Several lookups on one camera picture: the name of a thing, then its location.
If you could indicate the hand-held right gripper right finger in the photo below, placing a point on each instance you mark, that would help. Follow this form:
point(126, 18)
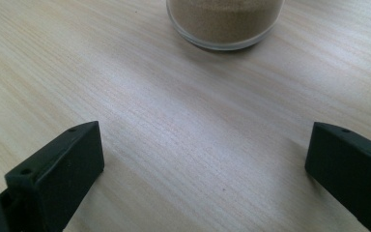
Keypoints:
point(354, 170)

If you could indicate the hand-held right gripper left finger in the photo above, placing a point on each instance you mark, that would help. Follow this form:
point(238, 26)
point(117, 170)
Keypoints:
point(61, 174)

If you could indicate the glass jar with brown grains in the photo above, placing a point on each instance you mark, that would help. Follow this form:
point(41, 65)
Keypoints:
point(225, 22)

